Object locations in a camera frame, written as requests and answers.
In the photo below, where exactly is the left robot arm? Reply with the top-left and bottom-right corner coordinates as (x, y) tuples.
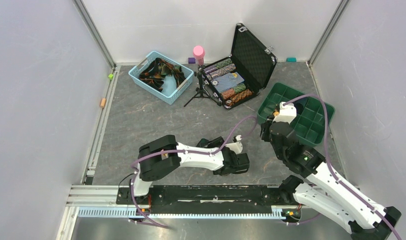
(128, 134), (250, 204)

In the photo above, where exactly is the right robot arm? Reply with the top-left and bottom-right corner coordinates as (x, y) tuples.
(260, 121), (402, 240)

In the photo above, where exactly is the pile of dark ties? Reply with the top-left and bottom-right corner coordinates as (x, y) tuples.
(139, 57), (186, 92)

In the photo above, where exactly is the rolled navy tie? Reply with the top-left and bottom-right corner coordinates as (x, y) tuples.
(294, 102), (307, 115)

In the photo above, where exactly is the green compartment tray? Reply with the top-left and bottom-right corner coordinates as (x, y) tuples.
(257, 82), (325, 147)

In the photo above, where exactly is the black small tripod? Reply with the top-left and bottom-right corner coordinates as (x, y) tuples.
(184, 65), (220, 107)

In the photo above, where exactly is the black open carrying case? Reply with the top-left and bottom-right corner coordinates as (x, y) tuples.
(202, 23), (277, 109)

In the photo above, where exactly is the teal small block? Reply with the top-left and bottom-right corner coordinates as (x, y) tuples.
(286, 57), (297, 63)

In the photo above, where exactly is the light blue perforated basket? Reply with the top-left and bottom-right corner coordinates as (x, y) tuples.
(128, 51), (194, 105)

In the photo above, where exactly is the purple small block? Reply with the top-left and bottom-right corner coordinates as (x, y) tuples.
(188, 57), (196, 64)

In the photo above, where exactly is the pink cylinder on tripod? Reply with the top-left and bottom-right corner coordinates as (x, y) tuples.
(193, 45), (205, 66)

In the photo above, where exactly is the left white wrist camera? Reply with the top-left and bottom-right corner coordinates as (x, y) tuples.
(225, 134), (243, 154)

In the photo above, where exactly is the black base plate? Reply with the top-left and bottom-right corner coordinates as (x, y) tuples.
(116, 185), (298, 214)

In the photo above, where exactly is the orange block on rail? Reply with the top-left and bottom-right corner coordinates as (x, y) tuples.
(99, 98), (107, 109)

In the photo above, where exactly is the aluminium slotted rail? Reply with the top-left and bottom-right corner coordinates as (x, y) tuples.
(55, 185), (367, 240)

